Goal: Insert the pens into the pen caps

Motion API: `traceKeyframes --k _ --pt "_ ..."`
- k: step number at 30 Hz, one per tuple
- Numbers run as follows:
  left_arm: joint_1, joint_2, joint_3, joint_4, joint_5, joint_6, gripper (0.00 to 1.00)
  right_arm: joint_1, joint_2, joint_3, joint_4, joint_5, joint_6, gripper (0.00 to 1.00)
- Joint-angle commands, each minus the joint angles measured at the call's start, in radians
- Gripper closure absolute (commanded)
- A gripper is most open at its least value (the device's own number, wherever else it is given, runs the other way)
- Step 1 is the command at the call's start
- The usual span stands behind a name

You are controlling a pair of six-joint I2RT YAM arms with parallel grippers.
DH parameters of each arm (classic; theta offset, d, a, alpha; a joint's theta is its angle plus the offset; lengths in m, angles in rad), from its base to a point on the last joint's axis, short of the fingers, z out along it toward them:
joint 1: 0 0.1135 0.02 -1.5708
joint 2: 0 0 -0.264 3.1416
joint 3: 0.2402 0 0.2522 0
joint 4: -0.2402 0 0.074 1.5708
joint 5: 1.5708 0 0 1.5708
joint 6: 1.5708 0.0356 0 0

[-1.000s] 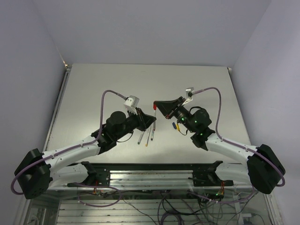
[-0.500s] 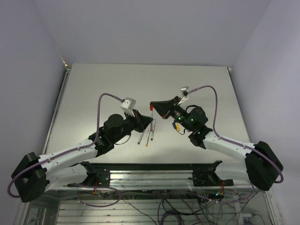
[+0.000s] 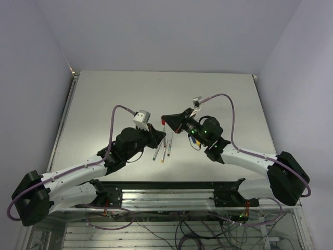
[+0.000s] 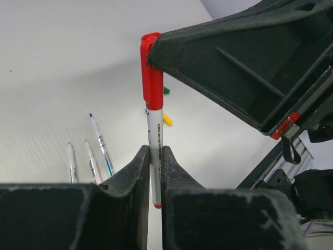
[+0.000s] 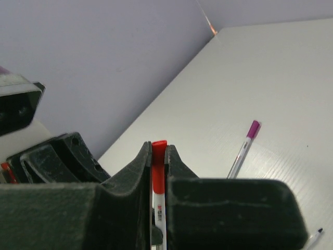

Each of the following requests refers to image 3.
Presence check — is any aluminium mounting rail frame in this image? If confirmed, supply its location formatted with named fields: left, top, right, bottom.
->
left=24, top=184, right=305, bottom=249

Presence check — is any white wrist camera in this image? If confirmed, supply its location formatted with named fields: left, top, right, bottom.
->
left=133, top=110, right=151, bottom=131
left=190, top=96, right=202, bottom=117

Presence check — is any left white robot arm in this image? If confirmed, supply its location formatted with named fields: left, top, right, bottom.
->
left=10, top=124, right=166, bottom=227

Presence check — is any yellow marker pen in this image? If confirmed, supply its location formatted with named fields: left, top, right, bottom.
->
left=161, top=140, right=168, bottom=163

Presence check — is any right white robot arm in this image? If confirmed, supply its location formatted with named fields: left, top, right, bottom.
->
left=161, top=108, right=310, bottom=206

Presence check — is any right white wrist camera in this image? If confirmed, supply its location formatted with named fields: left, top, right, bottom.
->
left=190, top=96, right=202, bottom=117

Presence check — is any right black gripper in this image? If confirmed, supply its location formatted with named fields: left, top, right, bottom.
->
left=162, top=108, right=208, bottom=146

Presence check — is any blue marker pen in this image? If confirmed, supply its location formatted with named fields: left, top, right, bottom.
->
left=167, top=132, right=173, bottom=157

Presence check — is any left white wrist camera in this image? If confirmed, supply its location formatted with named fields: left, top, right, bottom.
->
left=133, top=110, right=151, bottom=131

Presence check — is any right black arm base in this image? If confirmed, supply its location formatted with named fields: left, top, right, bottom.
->
left=209, top=178, right=259, bottom=208

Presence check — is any green marker pen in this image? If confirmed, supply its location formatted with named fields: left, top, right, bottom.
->
left=152, top=142, right=163, bottom=161

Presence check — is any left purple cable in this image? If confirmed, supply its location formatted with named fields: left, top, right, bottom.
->
left=6, top=105, right=137, bottom=220

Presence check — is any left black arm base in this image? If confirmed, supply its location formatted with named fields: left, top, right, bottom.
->
left=75, top=179, right=122, bottom=208

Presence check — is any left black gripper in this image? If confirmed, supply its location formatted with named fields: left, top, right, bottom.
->
left=124, top=121, right=165, bottom=159

